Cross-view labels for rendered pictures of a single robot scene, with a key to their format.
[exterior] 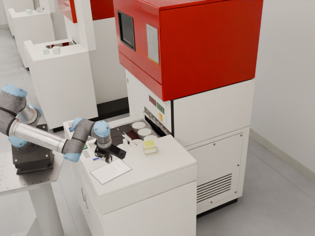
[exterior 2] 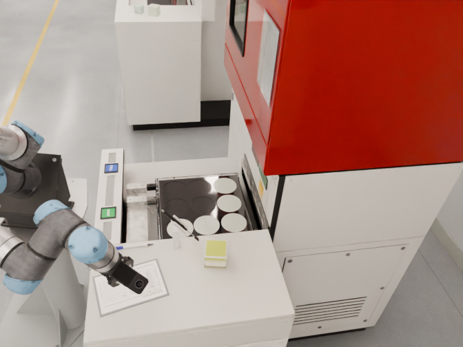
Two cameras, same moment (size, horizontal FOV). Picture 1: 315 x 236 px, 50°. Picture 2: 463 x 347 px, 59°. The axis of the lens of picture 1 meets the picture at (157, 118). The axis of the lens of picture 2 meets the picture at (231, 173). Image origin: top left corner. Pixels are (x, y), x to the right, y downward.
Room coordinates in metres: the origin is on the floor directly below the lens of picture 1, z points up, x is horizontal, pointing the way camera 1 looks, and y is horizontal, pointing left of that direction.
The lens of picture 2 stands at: (0.91, -0.14, 2.08)
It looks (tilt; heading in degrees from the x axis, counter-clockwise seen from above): 41 degrees down; 12
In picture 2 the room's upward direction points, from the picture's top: 4 degrees clockwise
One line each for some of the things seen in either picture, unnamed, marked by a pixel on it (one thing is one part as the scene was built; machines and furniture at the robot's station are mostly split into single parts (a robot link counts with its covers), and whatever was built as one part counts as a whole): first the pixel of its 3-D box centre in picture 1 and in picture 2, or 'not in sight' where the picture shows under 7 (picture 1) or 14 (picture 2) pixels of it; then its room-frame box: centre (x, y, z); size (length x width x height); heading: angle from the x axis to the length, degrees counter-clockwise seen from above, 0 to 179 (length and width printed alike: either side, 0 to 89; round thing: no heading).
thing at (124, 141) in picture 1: (127, 141); (180, 231); (1.76, 0.20, 1.03); 0.06 x 0.04 x 0.13; 115
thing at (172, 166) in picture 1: (139, 170); (188, 290); (1.64, 0.13, 0.89); 0.62 x 0.35 x 0.14; 115
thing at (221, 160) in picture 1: (185, 154); (300, 235); (2.44, -0.24, 0.41); 0.82 x 0.71 x 0.82; 25
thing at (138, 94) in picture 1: (146, 103); (249, 149); (2.30, 0.07, 1.02); 0.82 x 0.03 x 0.40; 25
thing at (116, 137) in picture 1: (131, 136); (202, 205); (2.03, 0.20, 0.90); 0.34 x 0.34 x 0.01; 25
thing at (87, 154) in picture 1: (79, 146); (111, 202); (1.94, 0.56, 0.89); 0.55 x 0.09 x 0.14; 25
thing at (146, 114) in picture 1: (156, 128); (252, 199); (2.13, 0.01, 0.89); 0.44 x 0.02 x 0.10; 25
